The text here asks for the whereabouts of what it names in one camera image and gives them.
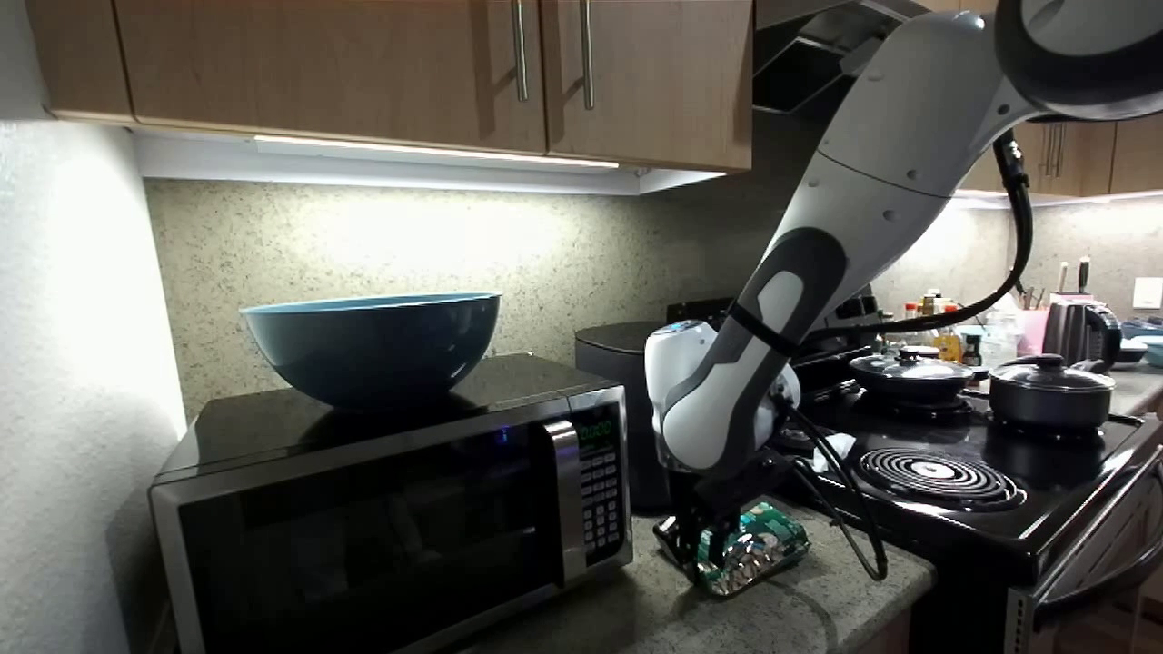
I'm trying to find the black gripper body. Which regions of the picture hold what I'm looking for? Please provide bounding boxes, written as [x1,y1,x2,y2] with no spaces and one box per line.
[667,470,759,541]

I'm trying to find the green pistachio packet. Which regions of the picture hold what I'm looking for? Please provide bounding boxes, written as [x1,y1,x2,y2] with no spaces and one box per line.
[653,497,810,599]

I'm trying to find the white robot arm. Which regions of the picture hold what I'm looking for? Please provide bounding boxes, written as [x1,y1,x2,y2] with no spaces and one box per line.
[643,0,1163,571]

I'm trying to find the black frying pan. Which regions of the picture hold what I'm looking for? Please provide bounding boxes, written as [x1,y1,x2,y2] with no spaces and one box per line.
[850,352,985,405]

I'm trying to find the black electric stove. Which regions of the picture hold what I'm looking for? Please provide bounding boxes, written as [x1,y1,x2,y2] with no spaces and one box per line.
[774,349,1163,654]

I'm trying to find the black pot with lid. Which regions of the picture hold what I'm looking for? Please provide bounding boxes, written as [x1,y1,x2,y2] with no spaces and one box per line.
[988,358,1113,434]

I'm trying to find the dark blue bowl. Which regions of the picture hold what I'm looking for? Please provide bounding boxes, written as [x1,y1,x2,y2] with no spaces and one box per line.
[243,292,503,411]

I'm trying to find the dark electric kettle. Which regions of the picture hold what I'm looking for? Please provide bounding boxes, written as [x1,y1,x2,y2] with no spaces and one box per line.
[1044,258,1124,372]

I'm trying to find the black steel microwave oven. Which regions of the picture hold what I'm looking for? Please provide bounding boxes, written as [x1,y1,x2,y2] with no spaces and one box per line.
[150,358,633,654]

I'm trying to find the wooden upper cabinets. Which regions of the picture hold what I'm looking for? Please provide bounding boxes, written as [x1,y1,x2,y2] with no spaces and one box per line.
[23,0,751,172]

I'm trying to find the dark range hood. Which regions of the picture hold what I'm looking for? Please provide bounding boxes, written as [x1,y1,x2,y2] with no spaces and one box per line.
[751,0,923,113]

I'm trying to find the under-cabinet light strip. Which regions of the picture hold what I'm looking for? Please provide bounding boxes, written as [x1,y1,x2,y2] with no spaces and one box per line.
[135,129,715,198]

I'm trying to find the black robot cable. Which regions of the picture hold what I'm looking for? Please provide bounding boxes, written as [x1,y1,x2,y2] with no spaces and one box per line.
[774,131,1034,584]

